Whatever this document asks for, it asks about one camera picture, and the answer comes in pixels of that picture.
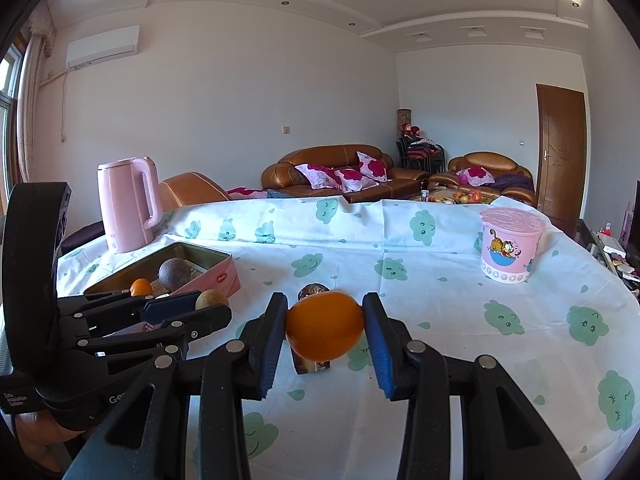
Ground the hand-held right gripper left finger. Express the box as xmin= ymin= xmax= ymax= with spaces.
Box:
xmin=62 ymin=291 xmax=289 ymax=480

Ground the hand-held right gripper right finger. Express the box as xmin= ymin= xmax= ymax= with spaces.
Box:
xmin=362 ymin=292 xmax=583 ymax=480

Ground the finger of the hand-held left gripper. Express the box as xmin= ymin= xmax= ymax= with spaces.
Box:
xmin=56 ymin=290 xmax=201 ymax=336
xmin=75 ymin=304 xmax=233 ymax=361

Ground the yellow-brown longan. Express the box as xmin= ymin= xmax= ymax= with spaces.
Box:
xmin=195 ymin=290 xmax=230 ymax=311

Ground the pink tin box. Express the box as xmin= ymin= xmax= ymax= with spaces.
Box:
xmin=82 ymin=241 xmax=242 ymax=311

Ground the large orange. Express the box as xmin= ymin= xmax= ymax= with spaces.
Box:
xmin=285 ymin=291 xmax=364 ymax=362

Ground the brown passion fruit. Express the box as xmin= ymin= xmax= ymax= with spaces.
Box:
xmin=158 ymin=258 xmax=193 ymax=293

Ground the person's left hand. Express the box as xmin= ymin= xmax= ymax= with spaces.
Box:
xmin=12 ymin=405 xmax=86 ymax=476

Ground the cylindrical brown wrapped cake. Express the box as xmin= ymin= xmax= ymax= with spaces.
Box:
xmin=292 ymin=347 xmax=333 ymax=376

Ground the dark purple cushion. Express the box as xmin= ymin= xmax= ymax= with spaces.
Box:
xmin=60 ymin=220 xmax=107 ymax=256

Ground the cloud print tablecloth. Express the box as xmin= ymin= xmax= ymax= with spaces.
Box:
xmin=56 ymin=196 xmax=640 ymax=480

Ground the pink electric kettle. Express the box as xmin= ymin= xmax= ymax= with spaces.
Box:
xmin=97 ymin=156 xmax=163 ymax=254

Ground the orange-brown leather chair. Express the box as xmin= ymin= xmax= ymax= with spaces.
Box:
xmin=160 ymin=172 xmax=231 ymax=211

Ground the pink cartoon cat cup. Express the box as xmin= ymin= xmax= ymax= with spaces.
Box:
xmin=479 ymin=207 xmax=545 ymax=283

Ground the coffee table with fruit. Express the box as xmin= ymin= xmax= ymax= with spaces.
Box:
xmin=412 ymin=186 xmax=506 ymax=206

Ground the pink flower pillow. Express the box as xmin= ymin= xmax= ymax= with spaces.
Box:
xmin=334 ymin=167 xmax=379 ymax=193
xmin=295 ymin=163 xmax=341 ymax=191
xmin=356 ymin=151 xmax=391 ymax=182
xmin=456 ymin=166 xmax=495 ymax=187

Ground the window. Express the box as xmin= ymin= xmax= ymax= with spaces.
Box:
xmin=0 ymin=40 xmax=26 ymax=191

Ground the stack of dark chairs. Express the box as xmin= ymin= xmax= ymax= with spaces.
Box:
xmin=396 ymin=132 xmax=446 ymax=173

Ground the brown leather sofa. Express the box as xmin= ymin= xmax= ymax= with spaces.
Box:
xmin=261 ymin=144 xmax=426 ymax=204

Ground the brown leather armchair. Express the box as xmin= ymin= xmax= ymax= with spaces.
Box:
xmin=427 ymin=151 xmax=537 ymax=207

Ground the purple blanket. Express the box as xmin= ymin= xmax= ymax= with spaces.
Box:
xmin=492 ymin=172 xmax=535 ymax=192

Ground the white air conditioner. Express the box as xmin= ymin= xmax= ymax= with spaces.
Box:
xmin=66 ymin=25 xmax=141 ymax=70

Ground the cluttered television stand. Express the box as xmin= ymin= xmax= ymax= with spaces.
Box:
xmin=575 ymin=217 xmax=640 ymax=301

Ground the brown wooden door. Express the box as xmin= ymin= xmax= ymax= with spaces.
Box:
xmin=536 ymin=83 xmax=587 ymax=238

